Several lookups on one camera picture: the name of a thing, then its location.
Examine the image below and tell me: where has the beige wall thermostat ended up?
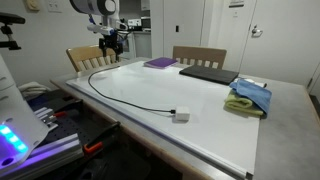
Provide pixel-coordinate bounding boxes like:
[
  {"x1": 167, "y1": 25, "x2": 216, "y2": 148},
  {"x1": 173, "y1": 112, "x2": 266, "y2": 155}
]
[{"x1": 23, "y1": 0, "x2": 42, "y2": 13}]

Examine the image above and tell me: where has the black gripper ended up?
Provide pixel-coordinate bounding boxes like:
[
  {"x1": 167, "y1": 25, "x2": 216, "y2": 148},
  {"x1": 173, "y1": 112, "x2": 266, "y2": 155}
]
[{"x1": 98, "y1": 32, "x2": 123, "y2": 64}]

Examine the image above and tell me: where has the blue folded cloth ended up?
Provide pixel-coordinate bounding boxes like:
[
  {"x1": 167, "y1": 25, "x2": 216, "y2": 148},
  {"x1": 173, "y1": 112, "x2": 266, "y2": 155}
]
[{"x1": 228, "y1": 78, "x2": 273, "y2": 115}]

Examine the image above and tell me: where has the black laptop sleeve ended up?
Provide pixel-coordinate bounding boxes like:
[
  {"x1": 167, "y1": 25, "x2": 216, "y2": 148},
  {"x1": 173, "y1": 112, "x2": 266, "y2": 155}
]
[{"x1": 178, "y1": 64, "x2": 240, "y2": 86}]

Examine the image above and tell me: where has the red-handled black bar clamp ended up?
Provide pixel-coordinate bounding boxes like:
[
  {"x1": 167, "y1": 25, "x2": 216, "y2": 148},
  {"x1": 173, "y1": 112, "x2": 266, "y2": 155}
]
[{"x1": 51, "y1": 110, "x2": 68, "y2": 118}]

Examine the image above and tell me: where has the white bundled cloth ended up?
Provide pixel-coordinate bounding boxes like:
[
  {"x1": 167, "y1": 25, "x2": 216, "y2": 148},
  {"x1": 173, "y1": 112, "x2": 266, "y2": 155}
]
[{"x1": 18, "y1": 81, "x2": 51, "y2": 100}]

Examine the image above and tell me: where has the black camera on mount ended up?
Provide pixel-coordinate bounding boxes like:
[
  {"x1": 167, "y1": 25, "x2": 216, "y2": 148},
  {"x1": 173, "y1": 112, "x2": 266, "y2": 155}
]
[{"x1": 0, "y1": 11, "x2": 26, "y2": 51}]

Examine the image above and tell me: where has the silver metal bracket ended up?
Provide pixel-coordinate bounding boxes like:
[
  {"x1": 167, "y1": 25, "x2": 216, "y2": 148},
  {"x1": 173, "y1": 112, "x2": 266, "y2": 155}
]
[{"x1": 33, "y1": 106, "x2": 59, "y2": 133}]

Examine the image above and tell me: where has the silver door handle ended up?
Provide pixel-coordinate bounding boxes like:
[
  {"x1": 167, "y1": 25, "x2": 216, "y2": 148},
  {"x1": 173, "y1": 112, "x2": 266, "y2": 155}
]
[{"x1": 251, "y1": 24, "x2": 264, "y2": 38}]

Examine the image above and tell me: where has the white wall switch plate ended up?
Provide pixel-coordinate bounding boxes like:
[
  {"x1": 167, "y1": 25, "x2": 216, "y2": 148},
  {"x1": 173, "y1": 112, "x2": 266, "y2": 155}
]
[{"x1": 46, "y1": 0, "x2": 64, "y2": 14}]

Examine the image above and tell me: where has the aluminium frame rail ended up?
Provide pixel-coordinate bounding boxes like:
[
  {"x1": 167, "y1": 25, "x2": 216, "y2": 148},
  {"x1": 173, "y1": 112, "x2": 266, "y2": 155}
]
[{"x1": 0, "y1": 132, "x2": 84, "y2": 179}]

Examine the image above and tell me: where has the thin black charging cable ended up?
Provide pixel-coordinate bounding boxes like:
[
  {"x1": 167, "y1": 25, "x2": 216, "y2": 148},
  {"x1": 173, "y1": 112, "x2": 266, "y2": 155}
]
[{"x1": 87, "y1": 65, "x2": 177, "y2": 115}]

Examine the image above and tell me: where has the door sign plate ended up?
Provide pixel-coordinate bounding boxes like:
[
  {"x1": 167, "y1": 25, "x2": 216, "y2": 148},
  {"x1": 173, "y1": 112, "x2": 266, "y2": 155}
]
[{"x1": 228, "y1": 0, "x2": 245, "y2": 8}]

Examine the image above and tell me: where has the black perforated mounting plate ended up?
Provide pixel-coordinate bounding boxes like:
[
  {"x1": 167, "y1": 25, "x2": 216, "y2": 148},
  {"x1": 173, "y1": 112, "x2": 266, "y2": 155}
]
[{"x1": 28, "y1": 88, "x2": 114, "y2": 148}]

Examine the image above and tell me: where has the white whiteboard marker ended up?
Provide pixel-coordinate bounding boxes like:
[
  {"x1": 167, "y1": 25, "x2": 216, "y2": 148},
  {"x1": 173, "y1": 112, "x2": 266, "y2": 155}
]
[{"x1": 238, "y1": 77, "x2": 268, "y2": 88}]

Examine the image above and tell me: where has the white charger block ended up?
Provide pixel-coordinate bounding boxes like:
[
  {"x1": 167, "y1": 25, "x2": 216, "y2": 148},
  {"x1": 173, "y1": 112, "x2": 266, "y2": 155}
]
[{"x1": 174, "y1": 105, "x2": 191, "y2": 122}]

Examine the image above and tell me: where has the white kitchen stove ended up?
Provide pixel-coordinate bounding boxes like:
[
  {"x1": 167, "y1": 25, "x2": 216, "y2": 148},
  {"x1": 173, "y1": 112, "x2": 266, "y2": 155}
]
[{"x1": 121, "y1": 30, "x2": 137, "y2": 61}]

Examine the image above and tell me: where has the orange-handled black bar clamp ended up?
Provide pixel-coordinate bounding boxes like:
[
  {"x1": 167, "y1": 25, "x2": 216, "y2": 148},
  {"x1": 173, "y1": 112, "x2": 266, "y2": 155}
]
[{"x1": 82, "y1": 120, "x2": 122, "y2": 155}]

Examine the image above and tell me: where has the dark microwave oven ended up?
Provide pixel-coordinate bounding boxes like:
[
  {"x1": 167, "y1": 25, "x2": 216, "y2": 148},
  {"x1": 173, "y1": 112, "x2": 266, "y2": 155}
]
[{"x1": 139, "y1": 16, "x2": 152, "y2": 30}]

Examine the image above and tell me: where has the brown wooden slat chair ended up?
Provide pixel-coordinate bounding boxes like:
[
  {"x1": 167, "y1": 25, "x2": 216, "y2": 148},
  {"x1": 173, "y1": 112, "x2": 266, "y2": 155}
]
[{"x1": 171, "y1": 45, "x2": 228, "y2": 70}]

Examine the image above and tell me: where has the white wrist camera block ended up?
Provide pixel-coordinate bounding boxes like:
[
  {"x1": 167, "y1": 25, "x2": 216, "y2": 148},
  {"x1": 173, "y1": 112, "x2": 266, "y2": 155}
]
[{"x1": 87, "y1": 23, "x2": 117, "y2": 37}]

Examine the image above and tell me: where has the purple notebook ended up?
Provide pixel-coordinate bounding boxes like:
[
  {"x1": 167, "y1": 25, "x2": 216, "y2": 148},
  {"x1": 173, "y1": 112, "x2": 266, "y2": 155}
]
[{"x1": 143, "y1": 56, "x2": 179, "y2": 70}]

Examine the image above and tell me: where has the light wooden slat chair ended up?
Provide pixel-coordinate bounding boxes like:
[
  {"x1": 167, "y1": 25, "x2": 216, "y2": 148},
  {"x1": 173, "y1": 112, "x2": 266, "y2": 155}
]
[{"x1": 65, "y1": 43, "x2": 122, "y2": 74}]

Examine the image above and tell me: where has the large white whiteboard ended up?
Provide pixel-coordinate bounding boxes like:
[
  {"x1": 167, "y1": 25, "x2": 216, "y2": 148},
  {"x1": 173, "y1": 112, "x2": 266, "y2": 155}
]
[{"x1": 65, "y1": 59, "x2": 262, "y2": 180}]

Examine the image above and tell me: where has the yellow-green folded cloth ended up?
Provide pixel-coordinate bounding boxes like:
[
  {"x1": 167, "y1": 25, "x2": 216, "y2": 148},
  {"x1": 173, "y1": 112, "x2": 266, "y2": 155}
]
[{"x1": 223, "y1": 89, "x2": 265, "y2": 118}]

